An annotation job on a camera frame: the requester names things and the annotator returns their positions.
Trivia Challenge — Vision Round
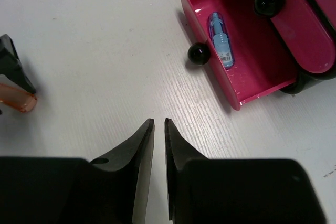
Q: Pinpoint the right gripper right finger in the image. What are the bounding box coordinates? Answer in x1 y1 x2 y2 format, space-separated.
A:
165 119 327 223

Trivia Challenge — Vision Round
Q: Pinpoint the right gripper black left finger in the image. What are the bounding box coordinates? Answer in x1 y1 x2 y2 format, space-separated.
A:
1 119 154 223

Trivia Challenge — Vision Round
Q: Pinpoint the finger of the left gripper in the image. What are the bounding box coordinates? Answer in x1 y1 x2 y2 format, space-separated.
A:
1 34 36 94

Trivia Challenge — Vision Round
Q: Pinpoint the orange marker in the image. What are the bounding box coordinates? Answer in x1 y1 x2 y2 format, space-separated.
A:
1 84 37 113

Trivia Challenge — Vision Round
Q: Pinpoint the pink bottom drawer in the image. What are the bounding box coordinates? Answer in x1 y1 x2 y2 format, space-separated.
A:
181 0 298 111

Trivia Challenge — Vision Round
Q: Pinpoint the blue marker cap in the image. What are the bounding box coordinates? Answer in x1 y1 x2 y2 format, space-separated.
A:
207 12 235 69

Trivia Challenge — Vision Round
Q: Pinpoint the black drawer cabinet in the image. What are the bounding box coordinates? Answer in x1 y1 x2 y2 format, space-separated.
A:
281 0 335 94

